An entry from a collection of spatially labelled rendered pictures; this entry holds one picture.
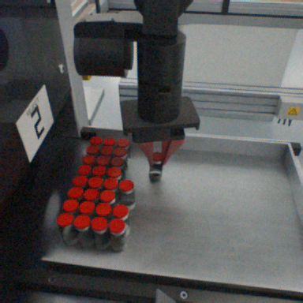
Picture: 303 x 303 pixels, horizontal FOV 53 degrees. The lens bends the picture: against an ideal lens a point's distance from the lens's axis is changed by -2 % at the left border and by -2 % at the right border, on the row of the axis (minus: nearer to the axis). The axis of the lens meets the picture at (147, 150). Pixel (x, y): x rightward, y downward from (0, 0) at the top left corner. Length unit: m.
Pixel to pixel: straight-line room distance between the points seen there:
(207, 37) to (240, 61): 0.26
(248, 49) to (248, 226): 1.61
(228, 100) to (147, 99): 1.08
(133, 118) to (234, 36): 1.58
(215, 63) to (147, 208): 1.61
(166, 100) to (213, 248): 0.21
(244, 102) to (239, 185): 0.97
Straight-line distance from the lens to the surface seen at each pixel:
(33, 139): 0.40
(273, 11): 1.28
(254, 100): 1.46
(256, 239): 0.46
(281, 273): 0.44
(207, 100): 1.43
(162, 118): 0.39
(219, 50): 1.97
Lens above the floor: 1.25
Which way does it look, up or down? 42 degrees down
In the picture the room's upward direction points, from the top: straight up
